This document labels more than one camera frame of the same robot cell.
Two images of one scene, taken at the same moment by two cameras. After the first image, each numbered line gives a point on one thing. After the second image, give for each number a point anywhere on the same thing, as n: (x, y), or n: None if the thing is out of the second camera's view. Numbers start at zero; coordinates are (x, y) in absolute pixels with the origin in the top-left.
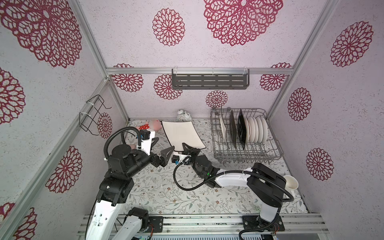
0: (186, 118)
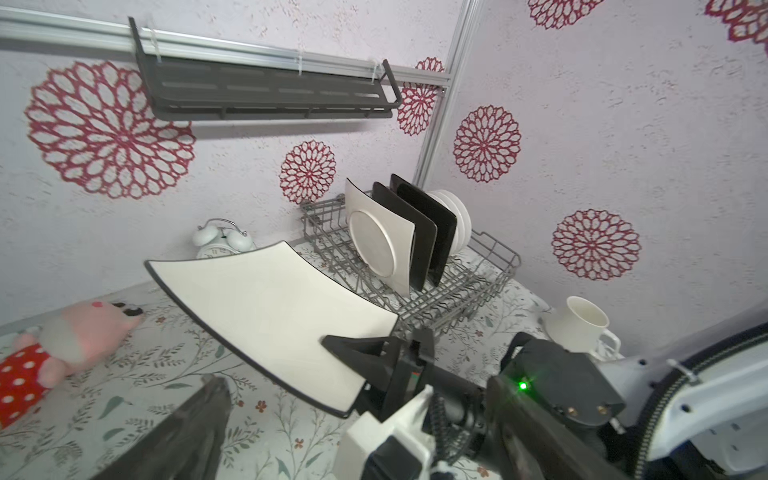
0: (220, 237)
